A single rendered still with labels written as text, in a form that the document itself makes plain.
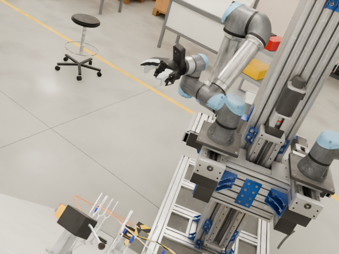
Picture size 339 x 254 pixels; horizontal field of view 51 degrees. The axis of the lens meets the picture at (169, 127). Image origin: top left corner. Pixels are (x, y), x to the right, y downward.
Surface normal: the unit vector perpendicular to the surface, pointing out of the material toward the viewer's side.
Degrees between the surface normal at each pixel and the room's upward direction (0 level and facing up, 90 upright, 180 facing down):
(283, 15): 90
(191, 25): 90
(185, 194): 0
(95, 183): 0
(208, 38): 90
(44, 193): 0
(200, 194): 90
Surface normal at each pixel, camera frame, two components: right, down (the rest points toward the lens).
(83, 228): 0.79, 0.31
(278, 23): -0.55, 0.31
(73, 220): -0.37, -0.45
